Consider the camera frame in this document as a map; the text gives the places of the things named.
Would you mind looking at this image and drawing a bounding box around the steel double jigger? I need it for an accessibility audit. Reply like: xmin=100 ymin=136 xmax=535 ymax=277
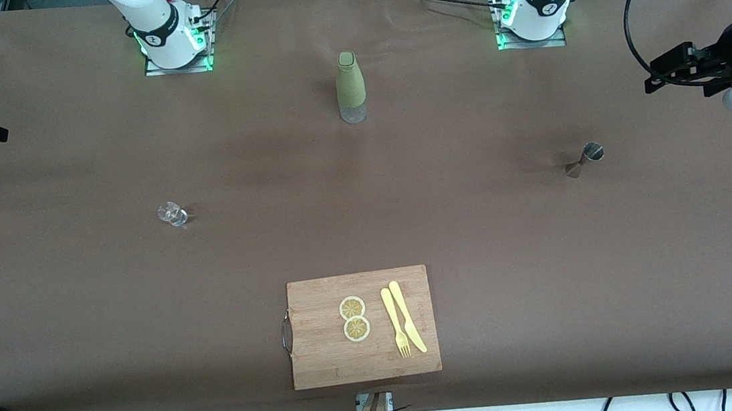
xmin=562 ymin=141 xmax=607 ymax=180

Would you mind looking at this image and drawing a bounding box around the small clear glass cup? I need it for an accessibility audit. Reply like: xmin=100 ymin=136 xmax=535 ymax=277
xmin=156 ymin=200 xmax=189 ymax=229

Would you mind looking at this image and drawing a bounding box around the brown table cover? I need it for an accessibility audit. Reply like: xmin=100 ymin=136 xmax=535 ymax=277
xmin=0 ymin=0 xmax=732 ymax=411

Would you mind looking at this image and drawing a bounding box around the green sleeved glass bottle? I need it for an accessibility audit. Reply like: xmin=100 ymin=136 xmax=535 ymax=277
xmin=332 ymin=49 xmax=370 ymax=126

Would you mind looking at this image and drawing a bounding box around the yellow plastic knife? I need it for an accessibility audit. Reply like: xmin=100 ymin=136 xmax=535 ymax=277
xmin=388 ymin=278 xmax=429 ymax=356

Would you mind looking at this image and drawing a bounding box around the yellow plastic fork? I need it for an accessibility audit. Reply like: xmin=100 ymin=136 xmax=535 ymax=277
xmin=380 ymin=286 xmax=412 ymax=360

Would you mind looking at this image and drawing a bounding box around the lemon slice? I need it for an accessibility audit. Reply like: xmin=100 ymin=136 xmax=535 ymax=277
xmin=338 ymin=295 xmax=368 ymax=321
xmin=342 ymin=315 xmax=372 ymax=344

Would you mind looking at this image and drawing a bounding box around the wooden cutting board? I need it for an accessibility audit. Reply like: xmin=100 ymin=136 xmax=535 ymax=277
xmin=277 ymin=263 xmax=444 ymax=392

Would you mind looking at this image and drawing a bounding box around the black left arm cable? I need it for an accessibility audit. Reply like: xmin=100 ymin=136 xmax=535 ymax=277
xmin=621 ymin=0 xmax=690 ymax=78

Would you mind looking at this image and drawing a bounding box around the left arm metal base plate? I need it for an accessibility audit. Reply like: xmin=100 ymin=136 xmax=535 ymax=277
xmin=491 ymin=0 xmax=568 ymax=53

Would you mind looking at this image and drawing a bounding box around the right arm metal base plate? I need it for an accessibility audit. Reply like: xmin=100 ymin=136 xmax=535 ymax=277
xmin=140 ymin=9 xmax=217 ymax=78

